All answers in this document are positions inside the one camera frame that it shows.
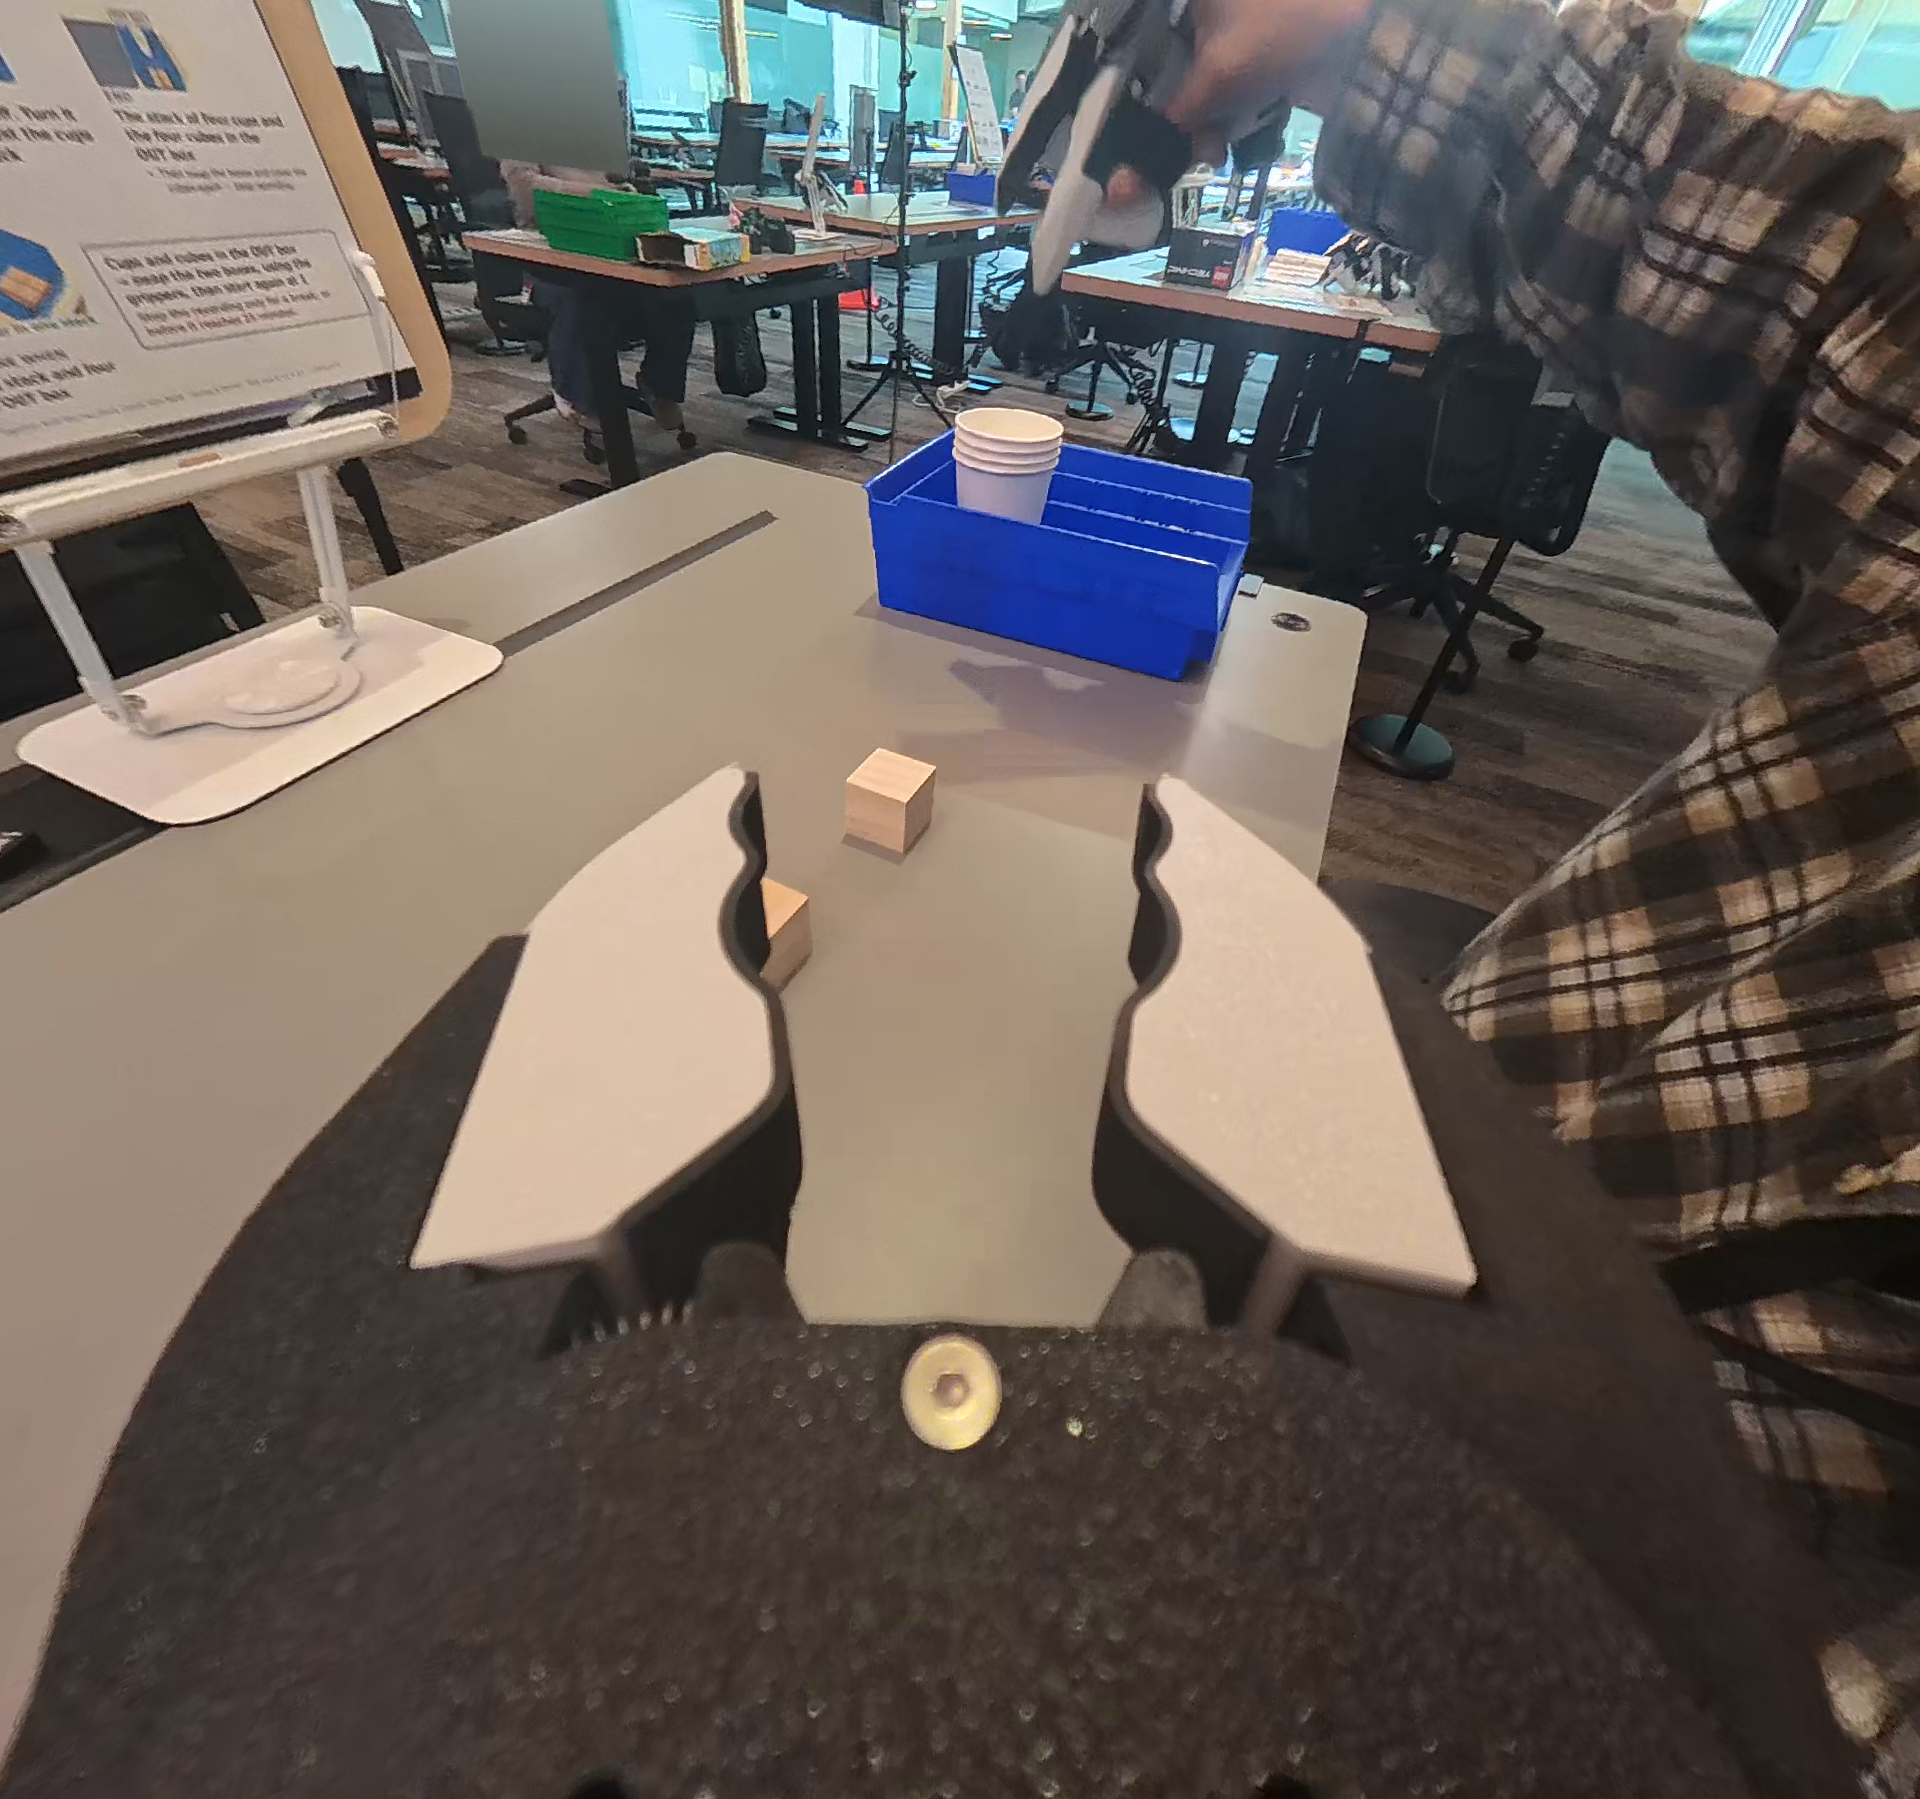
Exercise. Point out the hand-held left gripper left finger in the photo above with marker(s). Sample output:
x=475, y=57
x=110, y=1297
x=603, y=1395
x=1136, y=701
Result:
x=616, y=1067

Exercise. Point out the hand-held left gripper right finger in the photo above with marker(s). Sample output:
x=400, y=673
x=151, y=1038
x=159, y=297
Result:
x=1284, y=1079

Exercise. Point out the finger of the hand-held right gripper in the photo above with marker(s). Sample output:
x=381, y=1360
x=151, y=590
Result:
x=1065, y=223
x=1058, y=108

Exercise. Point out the wooden cube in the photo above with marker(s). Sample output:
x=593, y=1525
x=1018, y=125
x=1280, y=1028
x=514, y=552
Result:
x=786, y=927
x=890, y=810

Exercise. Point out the blue plastic bin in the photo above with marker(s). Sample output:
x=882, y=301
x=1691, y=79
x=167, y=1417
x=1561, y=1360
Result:
x=1032, y=584

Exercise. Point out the person's right hand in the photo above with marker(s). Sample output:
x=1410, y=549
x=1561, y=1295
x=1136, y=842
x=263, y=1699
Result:
x=1275, y=44

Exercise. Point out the blue background bin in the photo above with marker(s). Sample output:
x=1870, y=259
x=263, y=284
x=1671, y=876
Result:
x=967, y=186
x=1306, y=228

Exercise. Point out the black cardboard box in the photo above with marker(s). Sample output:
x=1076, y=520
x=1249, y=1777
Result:
x=1209, y=265

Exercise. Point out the wooden background desk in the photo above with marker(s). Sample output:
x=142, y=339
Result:
x=899, y=213
x=1275, y=304
x=781, y=254

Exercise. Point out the black chair armrest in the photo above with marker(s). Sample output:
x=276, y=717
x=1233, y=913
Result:
x=1410, y=927

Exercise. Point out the black stanchion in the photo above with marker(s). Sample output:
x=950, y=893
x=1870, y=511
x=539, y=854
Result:
x=1405, y=747

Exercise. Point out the colourful cardboard box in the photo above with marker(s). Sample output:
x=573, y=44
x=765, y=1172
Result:
x=692, y=248

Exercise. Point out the white tablet stand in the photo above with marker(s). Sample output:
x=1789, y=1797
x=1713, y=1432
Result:
x=378, y=717

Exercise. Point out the stack of green bins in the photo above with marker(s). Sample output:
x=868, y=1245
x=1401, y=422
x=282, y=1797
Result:
x=603, y=222

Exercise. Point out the black office chair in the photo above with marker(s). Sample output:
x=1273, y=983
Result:
x=1498, y=450

